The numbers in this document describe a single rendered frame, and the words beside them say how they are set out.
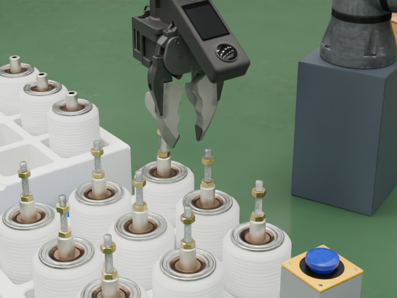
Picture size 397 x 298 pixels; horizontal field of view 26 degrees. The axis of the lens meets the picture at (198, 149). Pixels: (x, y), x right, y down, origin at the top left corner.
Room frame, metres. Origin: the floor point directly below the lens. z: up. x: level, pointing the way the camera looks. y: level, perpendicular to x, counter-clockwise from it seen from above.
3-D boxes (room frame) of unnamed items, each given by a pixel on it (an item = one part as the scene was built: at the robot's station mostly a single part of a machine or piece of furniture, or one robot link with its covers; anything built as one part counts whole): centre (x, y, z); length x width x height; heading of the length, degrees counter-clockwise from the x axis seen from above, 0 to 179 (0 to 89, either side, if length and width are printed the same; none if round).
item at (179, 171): (1.21, 0.05, 0.25); 0.08 x 0.08 x 0.01
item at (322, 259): (0.86, -0.15, 0.32); 0.04 x 0.04 x 0.02
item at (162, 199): (1.21, 0.05, 0.16); 0.10 x 0.10 x 0.18
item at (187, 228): (0.95, 0.01, 0.30); 0.01 x 0.01 x 0.08
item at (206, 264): (0.95, 0.01, 0.25); 0.08 x 0.08 x 0.01
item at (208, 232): (1.12, -0.01, 0.16); 0.10 x 0.10 x 0.18
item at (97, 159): (1.14, 0.15, 0.30); 0.01 x 0.01 x 0.08
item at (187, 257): (0.95, 0.01, 0.26); 0.02 x 0.02 x 0.03
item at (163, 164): (1.21, 0.05, 0.26); 0.02 x 0.02 x 0.03
